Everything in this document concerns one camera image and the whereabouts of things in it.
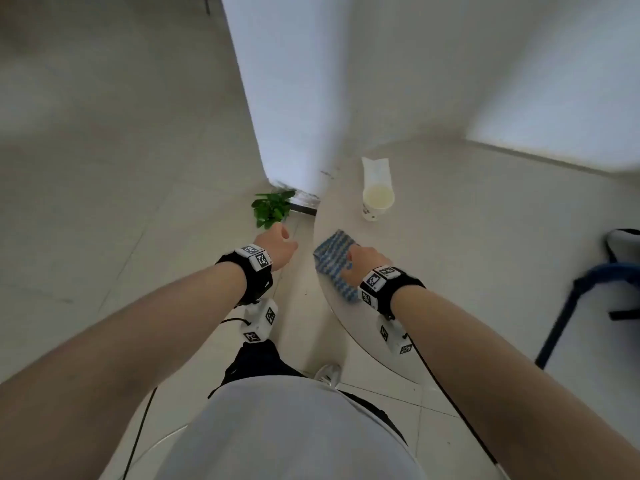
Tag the person's right hand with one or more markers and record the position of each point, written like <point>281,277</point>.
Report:
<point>362,262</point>

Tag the person's left hand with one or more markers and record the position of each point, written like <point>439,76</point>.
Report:
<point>277,247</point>

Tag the blue patterned cleaning cloth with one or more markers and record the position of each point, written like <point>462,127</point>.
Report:
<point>332,257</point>

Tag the person's left forearm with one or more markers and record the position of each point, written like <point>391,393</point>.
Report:
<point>125,344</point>

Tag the person's right forearm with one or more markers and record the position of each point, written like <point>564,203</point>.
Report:
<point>500,374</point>

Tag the person's dark trousers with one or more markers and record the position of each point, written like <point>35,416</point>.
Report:
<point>260,362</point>

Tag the person's right white shoe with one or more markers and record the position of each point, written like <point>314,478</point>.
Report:
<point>327,374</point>

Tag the person's white shirt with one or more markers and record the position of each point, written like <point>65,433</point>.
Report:
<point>290,434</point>

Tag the black left wristband with markers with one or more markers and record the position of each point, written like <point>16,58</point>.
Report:
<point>252,274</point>

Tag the black wristband with markers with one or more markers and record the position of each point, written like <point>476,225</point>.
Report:
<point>252,274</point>
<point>392,289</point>

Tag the green potted plant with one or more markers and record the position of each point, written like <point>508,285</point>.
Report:
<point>270,208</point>

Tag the black right wristband with markers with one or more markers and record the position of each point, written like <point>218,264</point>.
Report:
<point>392,289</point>

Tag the white paper cup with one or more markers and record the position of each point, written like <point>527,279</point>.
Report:
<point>377,199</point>

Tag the white left wrist tracker box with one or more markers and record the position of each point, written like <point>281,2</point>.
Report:
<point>260,322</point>

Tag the white wrist tracker box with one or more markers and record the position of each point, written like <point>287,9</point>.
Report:
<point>395,337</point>
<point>260,322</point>

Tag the white right wrist tracker box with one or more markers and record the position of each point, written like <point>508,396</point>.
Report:
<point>395,337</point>

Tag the white tissue packet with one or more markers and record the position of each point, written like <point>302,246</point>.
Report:
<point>375,172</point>

